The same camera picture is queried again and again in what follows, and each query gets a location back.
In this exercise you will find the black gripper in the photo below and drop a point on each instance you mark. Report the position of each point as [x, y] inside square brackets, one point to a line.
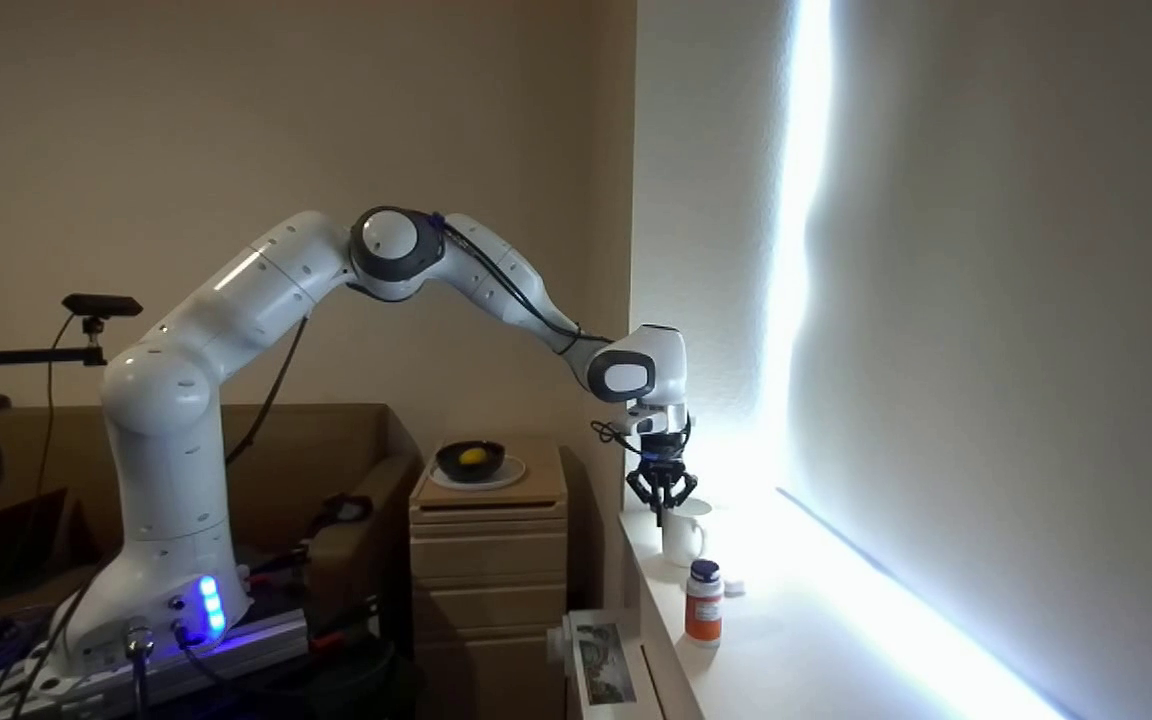
[663, 435]

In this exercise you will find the white cup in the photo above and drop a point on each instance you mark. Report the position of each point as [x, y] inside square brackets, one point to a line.
[682, 538]

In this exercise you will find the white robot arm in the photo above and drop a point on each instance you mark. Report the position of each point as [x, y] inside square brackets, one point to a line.
[241, 345]

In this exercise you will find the orange pill bottle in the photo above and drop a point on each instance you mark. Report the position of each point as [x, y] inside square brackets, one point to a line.
[701, 600]

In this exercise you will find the white round plate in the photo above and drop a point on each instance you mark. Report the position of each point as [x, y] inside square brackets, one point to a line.
[482, 470]

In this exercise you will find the yellow lemon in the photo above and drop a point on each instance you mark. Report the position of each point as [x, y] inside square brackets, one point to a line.
[474, 458]

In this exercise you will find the wooden side table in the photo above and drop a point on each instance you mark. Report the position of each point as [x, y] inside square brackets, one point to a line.
[490, 573]

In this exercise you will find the black bowl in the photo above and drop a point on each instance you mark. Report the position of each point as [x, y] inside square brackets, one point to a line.
[469, 463]

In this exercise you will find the brown leather armchair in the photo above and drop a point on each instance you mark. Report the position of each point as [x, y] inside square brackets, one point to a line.
[308, 481]

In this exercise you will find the white window blind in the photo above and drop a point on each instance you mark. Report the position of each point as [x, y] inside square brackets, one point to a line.
[1000, 264]

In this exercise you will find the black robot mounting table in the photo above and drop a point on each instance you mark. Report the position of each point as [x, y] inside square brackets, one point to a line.
[189, 663]

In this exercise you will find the white wall heater unit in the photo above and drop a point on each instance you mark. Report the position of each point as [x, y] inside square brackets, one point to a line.
[601, 664]

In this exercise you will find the black camera on stand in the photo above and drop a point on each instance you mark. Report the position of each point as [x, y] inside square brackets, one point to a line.
[102, 305]

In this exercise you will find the black camera stand pole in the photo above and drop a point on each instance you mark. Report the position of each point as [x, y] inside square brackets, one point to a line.
[19, 359]

